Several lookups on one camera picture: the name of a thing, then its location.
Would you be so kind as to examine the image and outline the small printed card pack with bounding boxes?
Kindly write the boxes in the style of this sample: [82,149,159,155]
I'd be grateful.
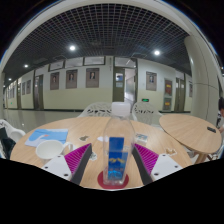
[134,133,149,145]

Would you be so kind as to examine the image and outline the person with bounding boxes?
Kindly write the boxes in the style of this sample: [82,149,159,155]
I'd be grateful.
[215,96,224,130]

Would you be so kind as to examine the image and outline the dark green door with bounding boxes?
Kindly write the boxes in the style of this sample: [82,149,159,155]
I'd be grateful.
[174,77,187,113]
[33,74,45,111]
[112,66,126,103]

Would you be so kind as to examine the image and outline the clear bottle with blue label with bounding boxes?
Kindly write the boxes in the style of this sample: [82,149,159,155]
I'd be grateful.
[102,101,136,187]

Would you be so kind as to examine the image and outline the dark bag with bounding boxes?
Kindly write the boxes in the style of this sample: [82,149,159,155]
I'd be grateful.
[0,126,17,160]

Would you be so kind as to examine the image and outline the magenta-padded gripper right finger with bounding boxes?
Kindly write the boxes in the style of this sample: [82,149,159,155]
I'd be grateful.
[131,143,184,186]

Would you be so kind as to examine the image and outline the round wooden side table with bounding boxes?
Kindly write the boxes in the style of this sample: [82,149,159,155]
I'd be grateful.
[158,113,223,165]

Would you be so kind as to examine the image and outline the flat round red coaster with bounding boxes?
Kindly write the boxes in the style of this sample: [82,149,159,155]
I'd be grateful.
[96,169,130,191]

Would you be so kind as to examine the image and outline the light blue cloth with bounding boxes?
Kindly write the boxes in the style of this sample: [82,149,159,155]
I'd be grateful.
[24,128,70,148]

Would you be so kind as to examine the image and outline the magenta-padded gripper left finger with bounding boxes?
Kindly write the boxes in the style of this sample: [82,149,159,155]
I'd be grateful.
[41,142,93,186]

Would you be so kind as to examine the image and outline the white plastic chair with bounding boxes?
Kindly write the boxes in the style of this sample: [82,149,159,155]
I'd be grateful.
[0,118,27,145]

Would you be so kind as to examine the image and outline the framed wall pictures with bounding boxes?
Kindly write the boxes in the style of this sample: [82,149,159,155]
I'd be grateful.
[7,67,194,102]

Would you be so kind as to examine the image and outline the white mug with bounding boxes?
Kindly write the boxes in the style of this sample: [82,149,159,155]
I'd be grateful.
[35,139,75,161]

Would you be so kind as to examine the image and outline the round ceiling lights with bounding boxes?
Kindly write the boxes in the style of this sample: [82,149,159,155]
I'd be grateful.
[22,44,162,70]

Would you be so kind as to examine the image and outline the small grey paper scrap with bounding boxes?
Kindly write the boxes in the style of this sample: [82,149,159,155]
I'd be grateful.
[88,151,99,162]

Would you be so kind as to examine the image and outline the white lattice-back chair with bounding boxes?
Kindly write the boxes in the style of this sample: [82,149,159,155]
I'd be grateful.
[77,101,113,119]
[131,101,164,126]

